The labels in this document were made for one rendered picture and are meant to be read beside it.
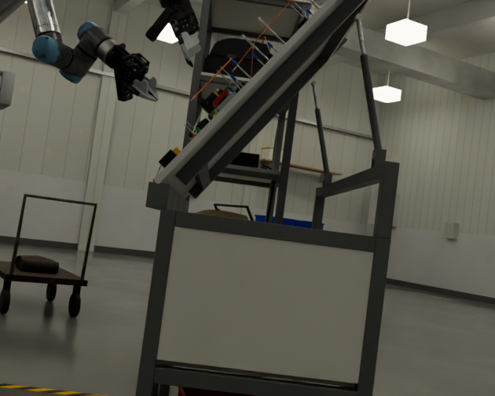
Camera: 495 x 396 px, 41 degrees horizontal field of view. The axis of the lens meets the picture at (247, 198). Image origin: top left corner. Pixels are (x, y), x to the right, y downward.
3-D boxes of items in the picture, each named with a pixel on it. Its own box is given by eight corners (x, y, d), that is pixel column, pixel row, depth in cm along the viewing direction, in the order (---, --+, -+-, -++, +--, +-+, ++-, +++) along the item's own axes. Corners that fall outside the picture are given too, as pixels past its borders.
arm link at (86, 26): (84, 44, 216) (100, 23, 214) (104, 64, 212) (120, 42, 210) (69, 37, 208) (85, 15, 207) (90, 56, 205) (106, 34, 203)
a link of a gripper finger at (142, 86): (152, 90, 194) (133, 72, 198) (148, 106, 198) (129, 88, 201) (160, 88, 197) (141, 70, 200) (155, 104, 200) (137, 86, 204)
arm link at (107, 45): (94, 60, 207) (115, 56, 213) (104, 69, 206) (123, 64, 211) (99, 41, 202) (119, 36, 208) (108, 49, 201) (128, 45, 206)
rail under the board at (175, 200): (144, 206, 167) (148, 181, 167) (174, 214, 285) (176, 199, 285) (166, 209, 167) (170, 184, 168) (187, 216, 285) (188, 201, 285)
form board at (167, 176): (181, 202, 285) (178, 199, 285) (340, 37, 292) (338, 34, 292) (158, 185, 167) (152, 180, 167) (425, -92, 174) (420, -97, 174)
